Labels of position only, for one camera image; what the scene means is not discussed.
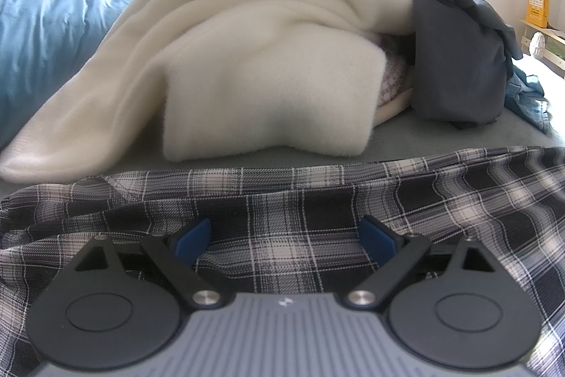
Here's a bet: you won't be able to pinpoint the black white plaid shirt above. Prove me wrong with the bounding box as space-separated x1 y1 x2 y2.
0 145 565 377

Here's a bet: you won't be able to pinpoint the cream desk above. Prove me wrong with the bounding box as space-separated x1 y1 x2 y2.
518 18 565 71

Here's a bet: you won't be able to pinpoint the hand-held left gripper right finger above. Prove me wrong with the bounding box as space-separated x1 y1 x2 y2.
346 216 495 309

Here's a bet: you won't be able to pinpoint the white bedpost finial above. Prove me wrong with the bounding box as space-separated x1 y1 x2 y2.
530 31 548 59

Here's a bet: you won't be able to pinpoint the blue duvet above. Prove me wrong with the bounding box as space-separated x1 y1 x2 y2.
0 0 142 148

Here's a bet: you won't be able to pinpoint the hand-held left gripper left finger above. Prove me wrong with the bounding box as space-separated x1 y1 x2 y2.
74 217 221 309

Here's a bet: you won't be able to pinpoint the dark grey garment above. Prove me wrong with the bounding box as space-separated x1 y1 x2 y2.
371 0 524 130

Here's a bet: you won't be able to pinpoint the cream fleece blanket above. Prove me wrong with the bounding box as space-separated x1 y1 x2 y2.
0 0 416 183

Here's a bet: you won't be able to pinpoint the light blue jeans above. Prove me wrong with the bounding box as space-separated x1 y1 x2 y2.
503 68 552 135

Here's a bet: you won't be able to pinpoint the yellow box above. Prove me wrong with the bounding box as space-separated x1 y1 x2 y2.
525 0 551 29

